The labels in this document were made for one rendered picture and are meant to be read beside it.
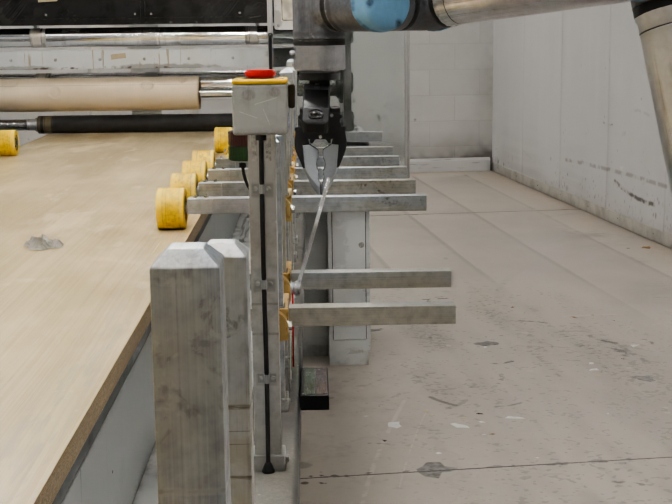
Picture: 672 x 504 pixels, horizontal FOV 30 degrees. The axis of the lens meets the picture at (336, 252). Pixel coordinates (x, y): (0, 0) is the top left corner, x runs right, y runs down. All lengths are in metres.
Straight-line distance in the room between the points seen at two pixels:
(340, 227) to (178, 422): 4.10
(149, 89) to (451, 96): 6.71
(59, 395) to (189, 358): 0.75
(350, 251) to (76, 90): 1.18
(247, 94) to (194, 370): 0.98
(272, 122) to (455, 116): 9.65
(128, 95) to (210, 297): 4.11
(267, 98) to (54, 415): 0.51
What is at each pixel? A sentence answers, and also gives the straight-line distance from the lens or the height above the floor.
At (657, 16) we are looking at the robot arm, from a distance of 1.69.
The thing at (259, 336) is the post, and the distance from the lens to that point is 1.65.
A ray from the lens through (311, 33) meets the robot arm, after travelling 2.15.
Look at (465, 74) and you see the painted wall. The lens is 11.22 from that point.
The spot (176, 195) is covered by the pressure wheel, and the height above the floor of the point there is 0.97.
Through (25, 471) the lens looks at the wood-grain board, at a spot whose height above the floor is 0.90.
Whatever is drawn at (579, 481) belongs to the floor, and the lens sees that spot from 3.70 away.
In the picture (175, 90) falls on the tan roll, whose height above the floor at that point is 1.06.
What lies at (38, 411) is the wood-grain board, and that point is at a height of 0.90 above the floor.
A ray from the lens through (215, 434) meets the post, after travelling 0.65.
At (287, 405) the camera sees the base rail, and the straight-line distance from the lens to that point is 1.95.
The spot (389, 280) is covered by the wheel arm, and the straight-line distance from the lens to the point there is 2.20.
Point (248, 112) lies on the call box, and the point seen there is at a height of 1.18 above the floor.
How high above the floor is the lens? 1.28
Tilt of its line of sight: 10 degrees down
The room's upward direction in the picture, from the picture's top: 1 degrees counter-clockwise
